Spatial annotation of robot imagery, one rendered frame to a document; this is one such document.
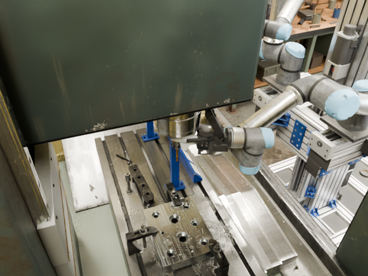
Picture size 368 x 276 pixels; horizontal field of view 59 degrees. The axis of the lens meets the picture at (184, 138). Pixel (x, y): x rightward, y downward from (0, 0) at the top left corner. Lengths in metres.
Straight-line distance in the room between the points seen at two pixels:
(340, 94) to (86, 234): 1.41
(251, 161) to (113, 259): 0.92
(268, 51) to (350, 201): 1.39
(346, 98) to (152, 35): 0.78
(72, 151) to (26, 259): 1.38
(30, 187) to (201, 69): 0.52
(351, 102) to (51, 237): 1.09
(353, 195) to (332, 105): 1.67
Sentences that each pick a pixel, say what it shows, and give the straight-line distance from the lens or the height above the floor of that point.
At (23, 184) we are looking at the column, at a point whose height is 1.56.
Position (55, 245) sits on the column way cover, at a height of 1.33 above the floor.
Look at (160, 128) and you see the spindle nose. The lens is 1.04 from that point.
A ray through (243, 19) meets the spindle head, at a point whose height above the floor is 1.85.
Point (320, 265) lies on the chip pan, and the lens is 1.80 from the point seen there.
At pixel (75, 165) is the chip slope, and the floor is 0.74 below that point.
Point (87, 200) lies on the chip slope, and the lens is 2.02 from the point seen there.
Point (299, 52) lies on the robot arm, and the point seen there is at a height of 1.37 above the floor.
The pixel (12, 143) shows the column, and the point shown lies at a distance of 0.78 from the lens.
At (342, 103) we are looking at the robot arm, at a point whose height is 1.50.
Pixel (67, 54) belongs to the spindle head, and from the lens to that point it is 0.78.
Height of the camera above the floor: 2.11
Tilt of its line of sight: 38 degrees down
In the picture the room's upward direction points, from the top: 1 degrees clockwise
